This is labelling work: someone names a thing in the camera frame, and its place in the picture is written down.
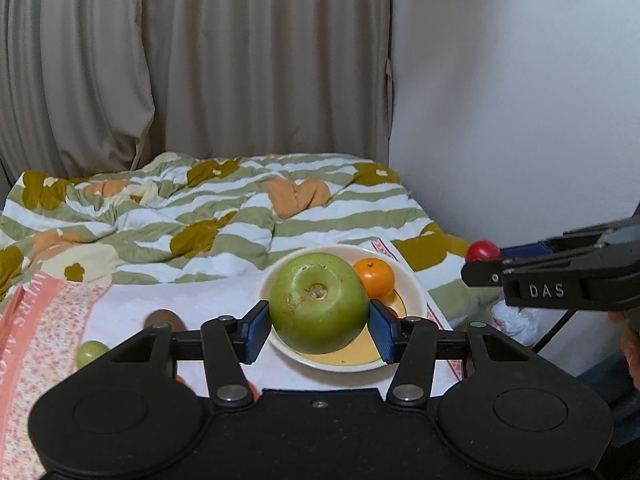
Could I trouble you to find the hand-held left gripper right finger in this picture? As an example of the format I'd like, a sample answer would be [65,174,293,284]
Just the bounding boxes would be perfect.
[369,299,542,407]

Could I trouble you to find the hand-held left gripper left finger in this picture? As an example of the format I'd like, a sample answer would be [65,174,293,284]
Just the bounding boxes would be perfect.
[107,300,272,411]

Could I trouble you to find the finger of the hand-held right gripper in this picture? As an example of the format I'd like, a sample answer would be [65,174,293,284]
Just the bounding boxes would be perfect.
[500,225,617,262]
[461,257,506,289]

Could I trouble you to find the medium orange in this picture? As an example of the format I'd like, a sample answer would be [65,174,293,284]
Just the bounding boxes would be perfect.
[353,257,396,303]

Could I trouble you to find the cream plate with yellow print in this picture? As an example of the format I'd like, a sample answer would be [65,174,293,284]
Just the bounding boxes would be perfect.
[256,244,429,373]

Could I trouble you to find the green apple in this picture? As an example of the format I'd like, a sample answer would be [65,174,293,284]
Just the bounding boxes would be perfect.
[76,341,111,368]
[269,253,371,356]

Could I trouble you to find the person's right hand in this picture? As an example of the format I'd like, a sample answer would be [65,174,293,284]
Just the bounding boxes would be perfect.
[607,310,640,392]

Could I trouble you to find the white plastic bag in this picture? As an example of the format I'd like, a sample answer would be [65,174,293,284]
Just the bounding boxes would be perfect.
[492,300,541,346]

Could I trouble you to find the brown kiwi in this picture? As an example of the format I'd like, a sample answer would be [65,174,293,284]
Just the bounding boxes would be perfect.
[144,309,182,332]

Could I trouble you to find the person's dark trouser leg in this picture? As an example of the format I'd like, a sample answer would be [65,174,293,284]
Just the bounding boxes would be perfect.
[575,350,640,446]

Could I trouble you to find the green striped floral blanket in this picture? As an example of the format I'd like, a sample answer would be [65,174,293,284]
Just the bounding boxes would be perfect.
[0,152,501,321]

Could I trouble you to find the beige curtain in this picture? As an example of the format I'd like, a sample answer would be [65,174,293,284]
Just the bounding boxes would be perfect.
[0,0,393,186]

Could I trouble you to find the black cable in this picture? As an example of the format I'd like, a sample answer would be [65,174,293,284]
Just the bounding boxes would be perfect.
[532,309,576,353]

